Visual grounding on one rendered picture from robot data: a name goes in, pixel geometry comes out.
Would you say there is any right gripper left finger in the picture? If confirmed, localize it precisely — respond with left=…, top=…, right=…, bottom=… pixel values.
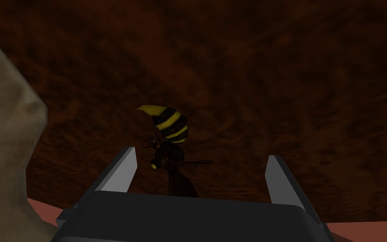
left=94, top=146, right=138, bottom=194

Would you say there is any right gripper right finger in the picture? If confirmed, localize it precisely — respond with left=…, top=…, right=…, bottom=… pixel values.
left=264, top=154, right=308, bottom=210

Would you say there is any yellow and black wasp figure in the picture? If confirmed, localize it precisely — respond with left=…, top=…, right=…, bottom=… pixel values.
left=137, top=105, right=214, bottom=198

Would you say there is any dark brown wooden table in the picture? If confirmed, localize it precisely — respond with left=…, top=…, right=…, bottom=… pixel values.
left=0, top=0, right=387, bottom=223

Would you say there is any beige rough rock-like lump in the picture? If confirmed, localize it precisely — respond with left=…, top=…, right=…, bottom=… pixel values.
left=0, top=28, right=58, bottom=242

